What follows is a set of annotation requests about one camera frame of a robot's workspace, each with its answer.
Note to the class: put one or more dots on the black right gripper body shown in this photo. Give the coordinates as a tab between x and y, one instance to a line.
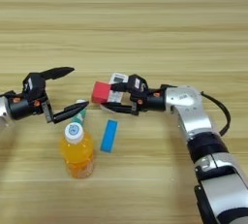
150	101

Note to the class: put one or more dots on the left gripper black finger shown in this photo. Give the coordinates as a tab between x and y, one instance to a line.
71	111
58	72

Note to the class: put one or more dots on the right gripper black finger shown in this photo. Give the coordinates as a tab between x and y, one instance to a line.
120	87
117	107

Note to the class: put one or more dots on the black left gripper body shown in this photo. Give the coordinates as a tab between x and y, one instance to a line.
25	107

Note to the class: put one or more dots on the red cube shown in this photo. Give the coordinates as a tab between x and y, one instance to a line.
100	92

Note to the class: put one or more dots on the orange juice bottle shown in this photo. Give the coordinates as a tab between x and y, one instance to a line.
77	153

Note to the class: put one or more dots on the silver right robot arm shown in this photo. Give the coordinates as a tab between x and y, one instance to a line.
206	131

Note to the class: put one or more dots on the white and green tube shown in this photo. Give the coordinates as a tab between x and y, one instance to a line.
80	118

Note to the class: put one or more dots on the right gripper labelled black box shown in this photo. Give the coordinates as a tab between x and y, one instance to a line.
138	83

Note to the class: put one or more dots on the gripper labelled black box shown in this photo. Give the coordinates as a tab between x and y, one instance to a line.
34	85
138	83

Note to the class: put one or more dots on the left gripper labelled black box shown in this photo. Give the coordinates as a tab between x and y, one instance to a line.
34	85

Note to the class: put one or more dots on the blue rectangular block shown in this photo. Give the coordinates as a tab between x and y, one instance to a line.
109	136

